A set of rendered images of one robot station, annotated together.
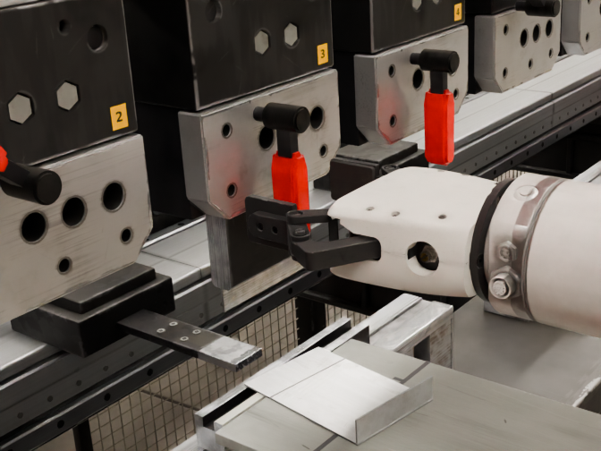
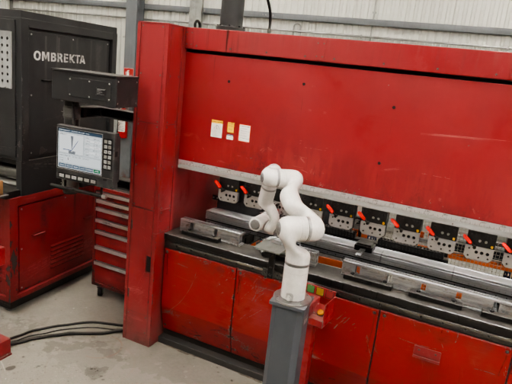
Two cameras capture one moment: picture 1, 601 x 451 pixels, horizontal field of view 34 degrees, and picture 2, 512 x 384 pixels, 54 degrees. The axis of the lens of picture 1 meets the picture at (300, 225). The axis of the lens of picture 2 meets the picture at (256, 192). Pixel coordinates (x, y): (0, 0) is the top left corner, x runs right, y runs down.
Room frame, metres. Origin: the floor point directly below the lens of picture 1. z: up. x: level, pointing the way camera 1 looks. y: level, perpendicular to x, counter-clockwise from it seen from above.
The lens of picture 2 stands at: (-0.33, -2.99, 2.08)
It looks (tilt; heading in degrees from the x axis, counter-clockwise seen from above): 14 degrees down; 75
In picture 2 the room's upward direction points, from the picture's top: 6 degrees clockwise
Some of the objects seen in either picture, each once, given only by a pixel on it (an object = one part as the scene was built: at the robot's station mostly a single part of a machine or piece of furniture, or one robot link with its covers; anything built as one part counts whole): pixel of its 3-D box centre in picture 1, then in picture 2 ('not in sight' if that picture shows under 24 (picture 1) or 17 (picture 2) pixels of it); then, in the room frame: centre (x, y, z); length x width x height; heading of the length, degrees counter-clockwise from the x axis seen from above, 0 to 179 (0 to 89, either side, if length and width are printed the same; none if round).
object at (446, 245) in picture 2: not in sight; (443, 236); (1.47, -0.59, 1.26); 0.15 x 0.09 x 0.17; 141
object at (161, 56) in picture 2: not in sight; (177, 185); (0.07, 0.78, 1.15); 0.85 x 0.25 x 2.30; 51
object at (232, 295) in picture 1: (261, 234); not in sight; (0.71, 0.03, 1.13); 0.10 x 0.02 x 0.10; 141
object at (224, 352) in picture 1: (144, 315); not in sight; (0.83, 0.15, 1.01); 0.26 x 0.12 x 0.05; 51
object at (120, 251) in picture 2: not in sight; (133, 242); (-0.22, 1.25, 0.50); 0.50 x 0.50 x 1.00; 51
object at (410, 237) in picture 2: not in sight; (408, 228); (1.31, -0.46, 1.26); 0.15 x 0.09 x 0.17; 141
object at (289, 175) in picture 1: (283, 173); not in sight; (0.64, 0.01, 1.20); 0.04 x 0.02 x 0.10; 51
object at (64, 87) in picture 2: not in sight; (93, 137); (-0.54, 0.47, 1.53); 0.51 x 0.25 x 0.85; 146
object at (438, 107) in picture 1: (433, 107); not in sight; (0.79, -0.12, 1.20); 0.04 x 0.02 x 0.10; 51
